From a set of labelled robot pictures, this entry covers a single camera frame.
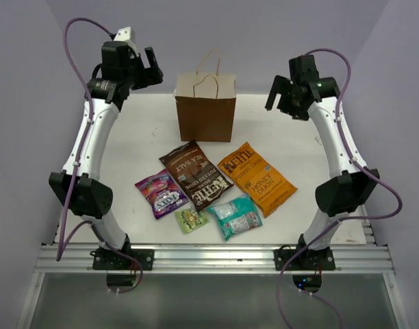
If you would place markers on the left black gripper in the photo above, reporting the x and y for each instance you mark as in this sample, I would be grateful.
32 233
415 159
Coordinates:
150 75

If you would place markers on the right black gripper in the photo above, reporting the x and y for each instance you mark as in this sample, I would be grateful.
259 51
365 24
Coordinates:
298 112

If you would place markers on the brown paper bag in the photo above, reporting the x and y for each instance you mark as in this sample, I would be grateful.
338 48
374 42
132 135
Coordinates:
206 101

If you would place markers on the orange Kettle honey dijon chips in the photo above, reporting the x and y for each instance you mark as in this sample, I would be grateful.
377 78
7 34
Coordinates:
257 178

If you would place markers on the brown Kettle sea salt chips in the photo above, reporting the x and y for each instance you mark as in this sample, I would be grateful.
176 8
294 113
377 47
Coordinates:
196 175

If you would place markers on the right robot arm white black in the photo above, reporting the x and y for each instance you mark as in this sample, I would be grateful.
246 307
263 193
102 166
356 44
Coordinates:
351 182

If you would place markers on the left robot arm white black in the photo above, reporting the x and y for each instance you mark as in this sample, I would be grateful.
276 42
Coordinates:
77 185

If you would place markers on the purple Fox's candy bag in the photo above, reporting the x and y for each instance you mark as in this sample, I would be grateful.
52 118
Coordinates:
162 193

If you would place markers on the teal snack packet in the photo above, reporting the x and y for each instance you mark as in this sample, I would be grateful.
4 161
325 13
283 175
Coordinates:
236 216

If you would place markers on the small green snack packet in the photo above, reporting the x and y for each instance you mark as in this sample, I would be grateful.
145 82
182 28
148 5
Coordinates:
190 220

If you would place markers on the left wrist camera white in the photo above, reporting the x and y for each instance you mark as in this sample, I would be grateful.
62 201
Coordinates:
126 35

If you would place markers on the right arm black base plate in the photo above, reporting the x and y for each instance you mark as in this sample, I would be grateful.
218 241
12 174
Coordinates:
309 260

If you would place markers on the aluminium right side rail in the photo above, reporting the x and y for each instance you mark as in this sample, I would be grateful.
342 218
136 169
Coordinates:
367 227

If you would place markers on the aluminium front rail frame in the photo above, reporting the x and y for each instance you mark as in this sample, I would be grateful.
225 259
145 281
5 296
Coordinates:
215 258

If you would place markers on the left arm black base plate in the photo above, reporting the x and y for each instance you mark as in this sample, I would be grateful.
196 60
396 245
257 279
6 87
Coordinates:
107 260

